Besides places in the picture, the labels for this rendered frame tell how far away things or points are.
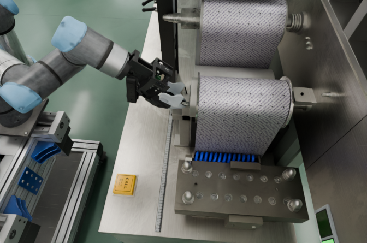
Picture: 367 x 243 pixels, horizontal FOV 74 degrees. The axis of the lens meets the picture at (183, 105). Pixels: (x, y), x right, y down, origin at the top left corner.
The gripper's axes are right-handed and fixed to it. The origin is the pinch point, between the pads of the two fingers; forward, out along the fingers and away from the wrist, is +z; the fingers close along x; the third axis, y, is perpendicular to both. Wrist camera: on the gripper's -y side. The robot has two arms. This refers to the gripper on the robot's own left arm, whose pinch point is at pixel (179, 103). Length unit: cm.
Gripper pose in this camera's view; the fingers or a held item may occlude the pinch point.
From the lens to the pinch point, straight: 70.6
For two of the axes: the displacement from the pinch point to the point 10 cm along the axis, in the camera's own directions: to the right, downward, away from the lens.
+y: 6.4, -4.1, -6.5
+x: 0.7, -8.1, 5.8
